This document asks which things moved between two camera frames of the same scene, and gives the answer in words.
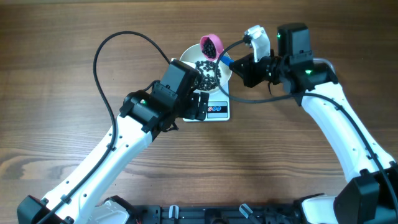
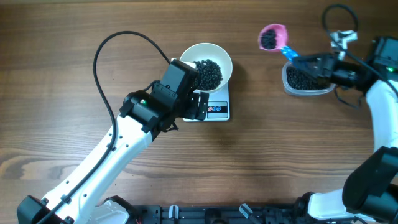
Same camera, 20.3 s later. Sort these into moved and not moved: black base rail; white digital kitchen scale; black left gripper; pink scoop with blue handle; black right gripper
Moved: black right gripper; pink scoop with blue handle
Not moved: black base rail; white digital kitchen scale; black left gripper
